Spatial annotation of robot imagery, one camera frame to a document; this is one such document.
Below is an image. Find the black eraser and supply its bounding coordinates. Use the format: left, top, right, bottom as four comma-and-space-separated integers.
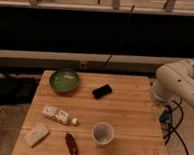
92, 85, 113, 99

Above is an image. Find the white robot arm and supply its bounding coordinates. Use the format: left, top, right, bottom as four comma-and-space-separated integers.
149, 59, 194, 120

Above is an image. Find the green ceramic bowl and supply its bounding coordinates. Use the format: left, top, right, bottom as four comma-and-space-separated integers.
49, 69, 79, 94

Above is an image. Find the blue box beside table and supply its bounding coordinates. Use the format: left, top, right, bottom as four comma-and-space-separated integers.
160, 111, 173, 131

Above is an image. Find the red chili pepper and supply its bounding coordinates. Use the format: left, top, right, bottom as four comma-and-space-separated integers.
65, 133, 78, 155

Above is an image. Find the pale sponge block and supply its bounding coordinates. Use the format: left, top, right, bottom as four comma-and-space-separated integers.
24, 123, 50, 148

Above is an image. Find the black floor cable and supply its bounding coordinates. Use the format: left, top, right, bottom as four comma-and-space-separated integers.
158, 98, 194, 155

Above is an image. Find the black hanging cable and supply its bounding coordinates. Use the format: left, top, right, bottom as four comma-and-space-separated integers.
101, 1, 136, 71

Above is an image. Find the white wall outlet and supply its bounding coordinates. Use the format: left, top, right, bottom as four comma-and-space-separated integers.
79, 61, 88, 70

